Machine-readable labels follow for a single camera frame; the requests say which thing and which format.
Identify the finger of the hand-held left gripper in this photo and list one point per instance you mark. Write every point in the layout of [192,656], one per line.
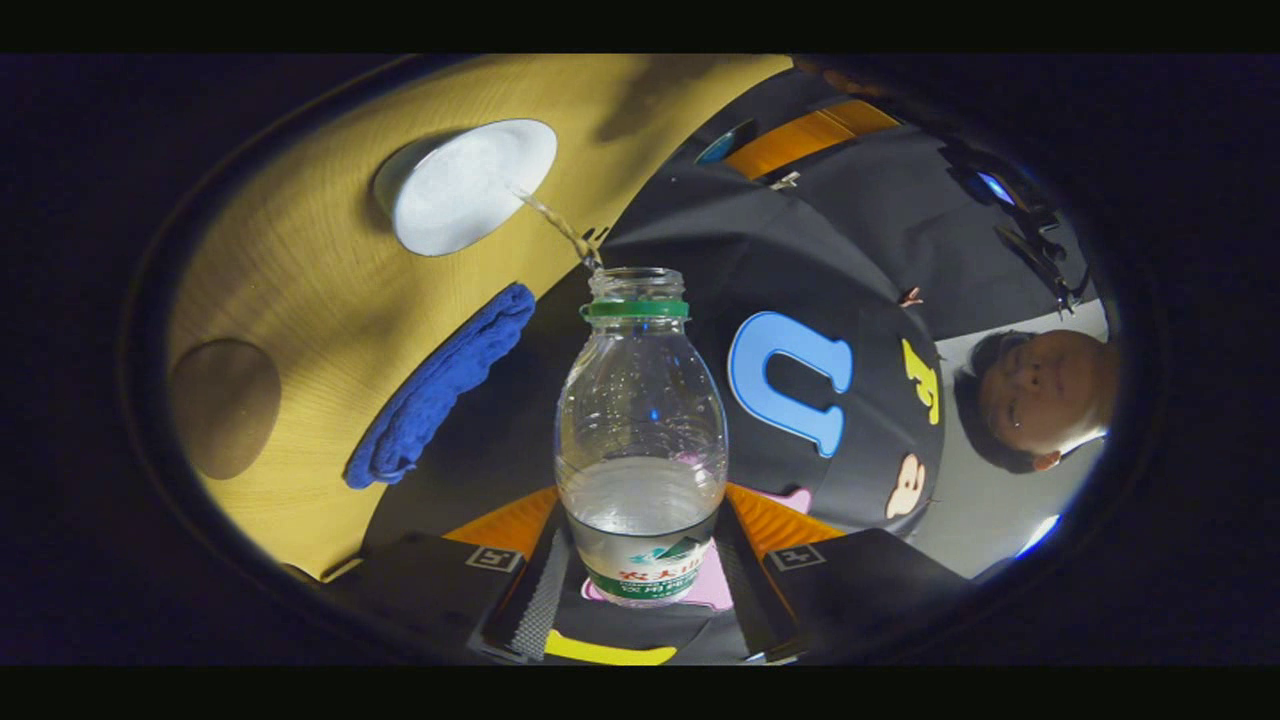
[800,140]

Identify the clear plastic water bottle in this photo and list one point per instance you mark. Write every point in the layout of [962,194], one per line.
[640,400]

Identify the blue towel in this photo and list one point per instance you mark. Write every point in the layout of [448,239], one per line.
[440,390]

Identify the black backdrop cloth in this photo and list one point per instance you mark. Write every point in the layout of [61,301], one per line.
[800,250]

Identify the grey teacup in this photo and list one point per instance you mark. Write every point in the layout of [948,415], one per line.
[465,185]

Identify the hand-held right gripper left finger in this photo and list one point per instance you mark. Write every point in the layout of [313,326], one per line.
[530,600]

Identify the round brown coaster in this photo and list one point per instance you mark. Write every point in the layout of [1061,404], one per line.
[225,410]

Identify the person's head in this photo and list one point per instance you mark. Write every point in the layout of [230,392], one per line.
[1040,390]

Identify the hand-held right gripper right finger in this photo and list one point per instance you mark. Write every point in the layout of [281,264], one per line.
[750,600]

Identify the pink clip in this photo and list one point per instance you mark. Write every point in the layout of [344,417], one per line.
[910,296]

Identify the white clip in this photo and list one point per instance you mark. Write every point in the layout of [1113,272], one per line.
[785,181]

